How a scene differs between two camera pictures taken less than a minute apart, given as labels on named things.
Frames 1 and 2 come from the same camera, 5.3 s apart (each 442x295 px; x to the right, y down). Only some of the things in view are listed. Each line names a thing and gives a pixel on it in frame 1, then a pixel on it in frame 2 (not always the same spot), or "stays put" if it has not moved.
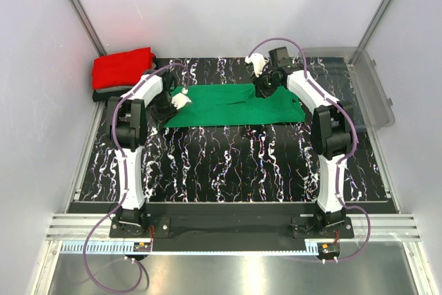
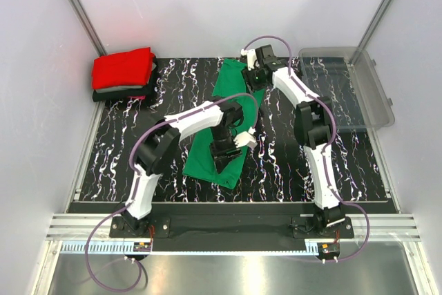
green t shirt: [224, 104] → [200, 162]
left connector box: [141, 246] stays put
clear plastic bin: [348, 74] stays put
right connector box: [328, 251] stays put
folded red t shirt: [121, 68] stays put
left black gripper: [160, 119] → [222, 158]
